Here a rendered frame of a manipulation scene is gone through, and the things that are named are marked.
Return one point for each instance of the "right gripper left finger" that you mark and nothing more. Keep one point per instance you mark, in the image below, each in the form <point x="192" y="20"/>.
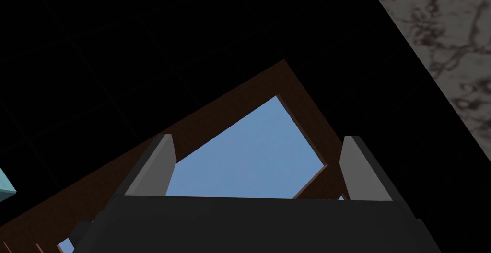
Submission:
<point x="153" y="172"/>

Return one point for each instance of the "pale teal block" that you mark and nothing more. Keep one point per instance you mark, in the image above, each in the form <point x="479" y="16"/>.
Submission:
<point x="4" y="186"/>

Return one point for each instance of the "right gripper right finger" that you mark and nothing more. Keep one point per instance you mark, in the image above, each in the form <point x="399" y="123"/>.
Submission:
<point x="362" y="172"/>

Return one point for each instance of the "brown framed window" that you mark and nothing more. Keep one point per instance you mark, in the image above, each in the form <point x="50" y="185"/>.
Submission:
<point x="249" y="157"/>

